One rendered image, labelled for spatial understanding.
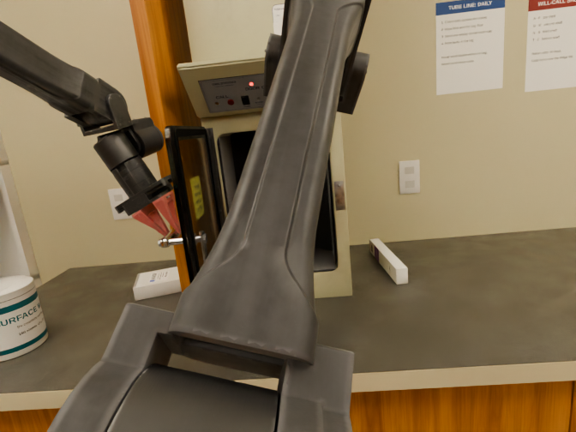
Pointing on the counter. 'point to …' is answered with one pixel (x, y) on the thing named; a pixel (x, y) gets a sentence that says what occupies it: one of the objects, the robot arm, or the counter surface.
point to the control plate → (221, 87)
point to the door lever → (171, 239)
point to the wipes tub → (20, 317)
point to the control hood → (209, 69)
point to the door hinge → (216, 175)
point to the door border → (182, 184)
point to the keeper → (339, 195)
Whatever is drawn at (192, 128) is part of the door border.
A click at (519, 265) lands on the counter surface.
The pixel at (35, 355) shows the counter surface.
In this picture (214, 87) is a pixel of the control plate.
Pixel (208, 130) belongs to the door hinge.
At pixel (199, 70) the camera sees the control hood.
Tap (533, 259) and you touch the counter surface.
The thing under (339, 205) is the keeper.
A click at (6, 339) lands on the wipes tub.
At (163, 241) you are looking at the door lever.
